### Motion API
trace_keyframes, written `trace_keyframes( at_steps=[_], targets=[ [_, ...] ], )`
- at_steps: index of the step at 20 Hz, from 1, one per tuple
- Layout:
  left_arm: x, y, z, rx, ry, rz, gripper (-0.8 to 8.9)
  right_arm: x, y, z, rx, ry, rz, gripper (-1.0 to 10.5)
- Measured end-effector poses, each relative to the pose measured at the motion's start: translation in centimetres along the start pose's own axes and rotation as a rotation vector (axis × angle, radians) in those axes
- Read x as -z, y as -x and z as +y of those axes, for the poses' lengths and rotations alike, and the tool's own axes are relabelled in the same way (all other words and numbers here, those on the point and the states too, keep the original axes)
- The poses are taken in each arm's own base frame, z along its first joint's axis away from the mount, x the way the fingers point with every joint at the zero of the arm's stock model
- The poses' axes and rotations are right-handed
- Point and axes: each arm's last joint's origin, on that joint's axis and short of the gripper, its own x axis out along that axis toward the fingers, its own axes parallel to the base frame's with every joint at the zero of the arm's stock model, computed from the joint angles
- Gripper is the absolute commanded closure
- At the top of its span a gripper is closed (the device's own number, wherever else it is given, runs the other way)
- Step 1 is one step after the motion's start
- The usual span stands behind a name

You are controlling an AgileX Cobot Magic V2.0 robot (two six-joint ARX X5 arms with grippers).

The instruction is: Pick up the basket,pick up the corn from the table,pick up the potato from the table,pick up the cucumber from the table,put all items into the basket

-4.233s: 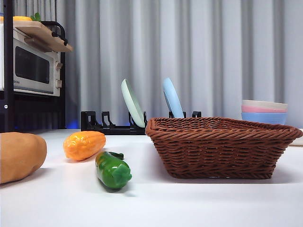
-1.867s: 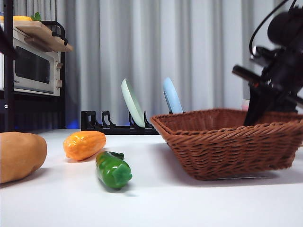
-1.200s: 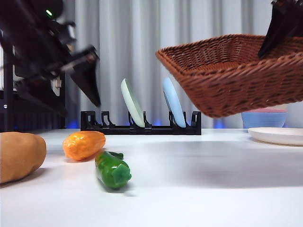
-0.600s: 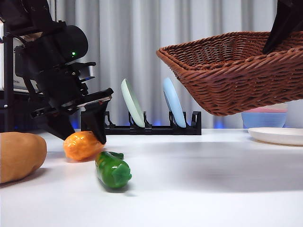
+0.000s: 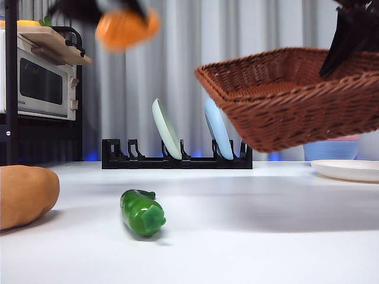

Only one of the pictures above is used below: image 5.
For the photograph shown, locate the orange corn cob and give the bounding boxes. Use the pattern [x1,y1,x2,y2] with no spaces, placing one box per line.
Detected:
[95,7,161,53]

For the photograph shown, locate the brown woven wicker basket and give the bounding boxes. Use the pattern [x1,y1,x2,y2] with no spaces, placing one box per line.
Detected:
[194,47,379,154]

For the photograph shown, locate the green cucumber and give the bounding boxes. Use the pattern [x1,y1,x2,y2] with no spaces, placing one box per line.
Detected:
[120,189,167,237]

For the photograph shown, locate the brown potato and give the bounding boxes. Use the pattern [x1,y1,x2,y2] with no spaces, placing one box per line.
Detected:
[0,164,60,231]

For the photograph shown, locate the grey pleated curtain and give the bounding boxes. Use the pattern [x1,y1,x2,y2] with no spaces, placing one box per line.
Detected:
[0,0,379,162]

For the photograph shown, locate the wooden cutting board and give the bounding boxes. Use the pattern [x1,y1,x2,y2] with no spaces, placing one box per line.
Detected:
[17,25,92,66]

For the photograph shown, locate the pink bowl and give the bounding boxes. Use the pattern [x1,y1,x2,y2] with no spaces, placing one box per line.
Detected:
[333,135,362,143]

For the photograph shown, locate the yellow food item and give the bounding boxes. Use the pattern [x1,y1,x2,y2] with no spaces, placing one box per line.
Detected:
[0,20,41,29]

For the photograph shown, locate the pale green plate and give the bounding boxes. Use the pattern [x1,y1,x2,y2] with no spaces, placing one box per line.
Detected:
[152,98,183,160]

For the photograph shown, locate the cream toaster oven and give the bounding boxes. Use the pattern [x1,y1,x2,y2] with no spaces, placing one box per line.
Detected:
[0,29,78,121]

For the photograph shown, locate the white plate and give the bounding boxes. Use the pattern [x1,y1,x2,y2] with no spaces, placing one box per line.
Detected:
[310,159,379,183]

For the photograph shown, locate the light blue plate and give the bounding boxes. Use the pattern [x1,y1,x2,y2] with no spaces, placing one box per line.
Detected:
[204,98,234,159]

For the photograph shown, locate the black dish rack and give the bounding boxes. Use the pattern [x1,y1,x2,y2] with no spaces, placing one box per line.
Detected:
[101,138,253,170]

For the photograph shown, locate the black curved metal handle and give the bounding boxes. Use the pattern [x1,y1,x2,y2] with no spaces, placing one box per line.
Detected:
[52,26,86,59]

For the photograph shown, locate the black metal shelf frame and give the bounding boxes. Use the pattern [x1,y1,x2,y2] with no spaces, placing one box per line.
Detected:
[0,0,83,166]

